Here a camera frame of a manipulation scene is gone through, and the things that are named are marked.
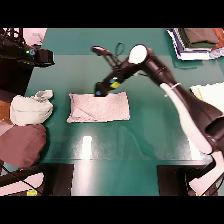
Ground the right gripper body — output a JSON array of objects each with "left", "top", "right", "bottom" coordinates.
[{"left": 93, "top": 74, "right": 123, "bottom": 99}]

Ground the pink shirt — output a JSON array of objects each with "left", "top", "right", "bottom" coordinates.
[{"left": 66, "top": 91, "right": 131, "bottom": 124}]

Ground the pale grey garment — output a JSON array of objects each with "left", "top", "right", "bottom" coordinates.
[{"left": 9, "top": 89, "right": 55, "bottom": 127}]

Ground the white garment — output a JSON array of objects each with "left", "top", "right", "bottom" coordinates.
[{"left": 167, "top": 28, "right": 214, "bottom": 62}]

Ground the dark green garment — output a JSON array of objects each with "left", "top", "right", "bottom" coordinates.
[{"left": 177, "top": 28, "right": 218, "bottom": 50}]

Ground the maroon garment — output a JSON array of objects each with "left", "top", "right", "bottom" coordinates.
[{"left": 0, "top": 120, "right": 48, "bottom": 169}]

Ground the cream garment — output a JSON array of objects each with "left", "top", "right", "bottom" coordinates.
[{"left": 189, "top": 82, "right": 224, "bottom": 113}]

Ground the brown garment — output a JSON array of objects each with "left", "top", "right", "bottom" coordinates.
[{"left": 183, "top": 28, "right": 220, "bottom": 45}]

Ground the lilac garment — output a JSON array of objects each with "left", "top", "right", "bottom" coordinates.
[{"left": 209, "top": 47, "right": 224, "bottom": 60}]

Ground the orange garment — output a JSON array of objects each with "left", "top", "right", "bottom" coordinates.
[{"left": 213, "top": 28, "right": 224, "bottom": 50}]

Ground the black cable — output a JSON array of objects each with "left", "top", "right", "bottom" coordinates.
[{"left": 114, "top": 41, "right": 126, "bottom": 58}]

